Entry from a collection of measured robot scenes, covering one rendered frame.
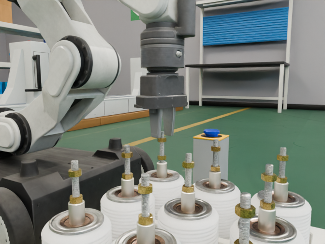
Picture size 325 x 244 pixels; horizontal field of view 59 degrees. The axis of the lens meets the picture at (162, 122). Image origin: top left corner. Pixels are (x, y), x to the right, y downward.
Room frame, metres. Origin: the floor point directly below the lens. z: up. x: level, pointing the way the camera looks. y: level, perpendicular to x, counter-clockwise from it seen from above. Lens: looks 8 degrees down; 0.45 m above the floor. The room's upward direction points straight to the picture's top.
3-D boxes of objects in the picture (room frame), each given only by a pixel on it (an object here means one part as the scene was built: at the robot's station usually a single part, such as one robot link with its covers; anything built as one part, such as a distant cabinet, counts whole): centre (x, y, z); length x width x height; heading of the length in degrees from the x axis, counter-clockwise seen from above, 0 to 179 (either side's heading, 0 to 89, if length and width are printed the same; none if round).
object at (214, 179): (0.53, -0.10, 0.26); 0.02 x 0.02 x 0.03
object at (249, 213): (0.27, -0.08, 0.32); 0.02 x 0.02 x 0.01; 78
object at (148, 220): (0.33, 0.02, 0.29); 0.02 x 0.02 x 0.01; 64
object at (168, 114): (0.61, -0.02, 0.37); 0.03 x 0.02 x 0.06; 44
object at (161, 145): (0.59, 0.00, 0.31); 0.01 x 0.01 x 0.08
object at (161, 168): (0.59, 0.00, 0.26); 0.02 x 0.02 x 0.03
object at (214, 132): (0.72, -0.12, 0.32); 0.04 x 0.04 x 0.02
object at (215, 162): (0.53, -0.10, 0.30); 0.01 x 0.01 x 0.08
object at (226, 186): (0.53, -0.10, 0.25); 0.08 x 0.08 x 0.01
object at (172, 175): (0.59, 0.00, 0.25); 0.08 x 0.08 x 0.01
